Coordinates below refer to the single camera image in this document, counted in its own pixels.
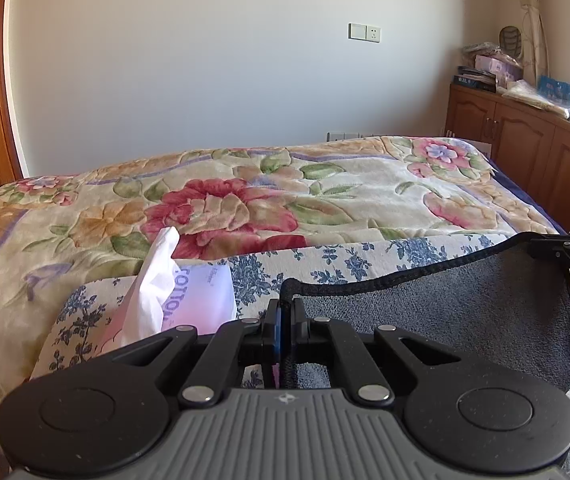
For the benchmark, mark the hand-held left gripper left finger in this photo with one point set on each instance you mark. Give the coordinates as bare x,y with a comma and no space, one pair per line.
271,331

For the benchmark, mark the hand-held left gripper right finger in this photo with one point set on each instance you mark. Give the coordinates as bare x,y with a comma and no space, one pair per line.
297,331

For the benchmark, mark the grey towel with black edge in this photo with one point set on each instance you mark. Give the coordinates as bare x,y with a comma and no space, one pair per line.
440,300

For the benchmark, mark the white tissue pack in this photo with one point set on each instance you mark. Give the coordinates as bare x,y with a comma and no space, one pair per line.
180,295

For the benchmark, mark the wooden cabinet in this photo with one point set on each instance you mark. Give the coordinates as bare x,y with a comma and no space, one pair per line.
530,145

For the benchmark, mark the floral plush blanket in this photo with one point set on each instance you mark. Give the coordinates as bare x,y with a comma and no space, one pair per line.
205,210

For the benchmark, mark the blue printed box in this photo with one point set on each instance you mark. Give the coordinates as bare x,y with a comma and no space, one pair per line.
557,90

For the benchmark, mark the cream cloth bag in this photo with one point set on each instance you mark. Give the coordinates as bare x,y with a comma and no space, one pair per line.
530,95

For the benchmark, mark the pink box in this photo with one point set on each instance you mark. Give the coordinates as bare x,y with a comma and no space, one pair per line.
497,67

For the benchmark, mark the dark blue flat box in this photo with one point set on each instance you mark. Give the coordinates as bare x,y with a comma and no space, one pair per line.
472,80

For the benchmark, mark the grey oval ornament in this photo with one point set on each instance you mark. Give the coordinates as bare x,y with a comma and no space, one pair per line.
513,40

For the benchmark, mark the clear plastic bag pile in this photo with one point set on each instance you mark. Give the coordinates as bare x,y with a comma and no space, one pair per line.
485,50

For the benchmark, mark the patterned beige curtain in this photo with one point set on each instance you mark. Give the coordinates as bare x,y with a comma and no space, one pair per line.
529,15

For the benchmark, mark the wall switch and socket panel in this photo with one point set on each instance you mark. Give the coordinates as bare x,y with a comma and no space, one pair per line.
365,33

